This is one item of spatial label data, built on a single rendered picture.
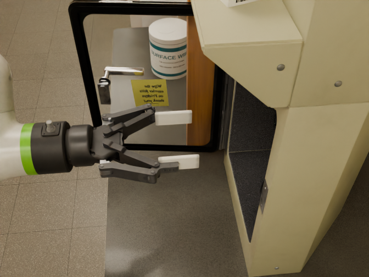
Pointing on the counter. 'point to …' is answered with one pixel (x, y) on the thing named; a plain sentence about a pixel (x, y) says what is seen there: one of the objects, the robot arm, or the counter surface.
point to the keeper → (263, 196)
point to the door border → (145, 15)
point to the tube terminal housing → (312, 138)
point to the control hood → (252, 45)
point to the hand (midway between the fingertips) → (184, 138)
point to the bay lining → (250, 122)
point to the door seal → (90, 78)
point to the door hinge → (227, 112)
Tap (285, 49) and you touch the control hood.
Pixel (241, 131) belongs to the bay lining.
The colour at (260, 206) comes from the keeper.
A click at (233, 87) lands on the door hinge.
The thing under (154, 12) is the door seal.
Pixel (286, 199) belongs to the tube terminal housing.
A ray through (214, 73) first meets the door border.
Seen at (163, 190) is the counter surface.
